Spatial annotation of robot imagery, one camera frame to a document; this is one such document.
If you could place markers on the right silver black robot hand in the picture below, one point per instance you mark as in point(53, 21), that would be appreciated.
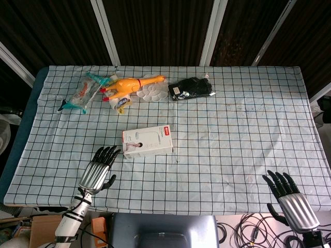
point(297, 206)

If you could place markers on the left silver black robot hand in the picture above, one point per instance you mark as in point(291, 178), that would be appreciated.
point(93, 175)

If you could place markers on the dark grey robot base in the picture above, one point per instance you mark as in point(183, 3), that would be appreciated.
point(163, 231)

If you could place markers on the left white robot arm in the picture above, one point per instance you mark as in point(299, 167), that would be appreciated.
point(69, 219)

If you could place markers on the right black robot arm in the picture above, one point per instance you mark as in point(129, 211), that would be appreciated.
point(315, 240)

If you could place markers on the orange small box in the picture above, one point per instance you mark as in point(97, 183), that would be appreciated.
point(99, 231)

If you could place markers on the white lamp product box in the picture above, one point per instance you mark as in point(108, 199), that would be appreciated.
point(147, 141)

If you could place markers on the brown cardboard box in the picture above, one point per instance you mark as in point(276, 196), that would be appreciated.
point(44, 231)

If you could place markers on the small white yellow packet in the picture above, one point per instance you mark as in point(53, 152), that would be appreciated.
point(120, 103)

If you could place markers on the teal clear snack bag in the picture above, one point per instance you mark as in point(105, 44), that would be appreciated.
point(82, 93)

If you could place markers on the yellow rubber chicken toy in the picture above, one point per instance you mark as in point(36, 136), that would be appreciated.
point(129, 86)

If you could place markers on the white flower-shaped paint palette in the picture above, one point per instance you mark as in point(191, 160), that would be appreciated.
point(152, 91)

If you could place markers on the checkered white tablecloth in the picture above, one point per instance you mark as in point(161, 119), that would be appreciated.
point(207, 144)

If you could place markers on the black gloves in plastic bag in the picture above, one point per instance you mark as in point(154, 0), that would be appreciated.
point(190, 89)

